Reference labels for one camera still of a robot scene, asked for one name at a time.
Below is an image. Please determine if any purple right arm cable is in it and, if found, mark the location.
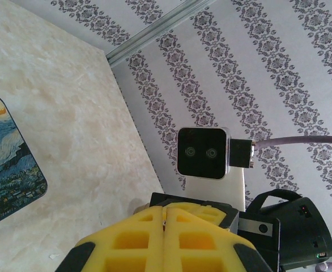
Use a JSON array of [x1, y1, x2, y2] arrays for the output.
[[229, 135, 332, 272]]

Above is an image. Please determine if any aluminium corner post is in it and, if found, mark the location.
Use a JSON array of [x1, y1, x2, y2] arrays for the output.
[[105, 0, 216, 69]]

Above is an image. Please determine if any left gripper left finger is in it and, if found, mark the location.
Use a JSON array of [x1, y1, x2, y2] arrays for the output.
[[57, 205, 167, 272]]

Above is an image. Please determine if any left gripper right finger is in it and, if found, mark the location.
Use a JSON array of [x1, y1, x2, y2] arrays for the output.
[[165, 207, 256, 272]]

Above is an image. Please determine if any starry night tin box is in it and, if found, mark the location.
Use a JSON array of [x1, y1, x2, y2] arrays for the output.
[[0, 92, 49, 231]]

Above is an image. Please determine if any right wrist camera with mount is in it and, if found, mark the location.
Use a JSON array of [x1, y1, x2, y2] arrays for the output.
[[176, 126, 246, 214]]

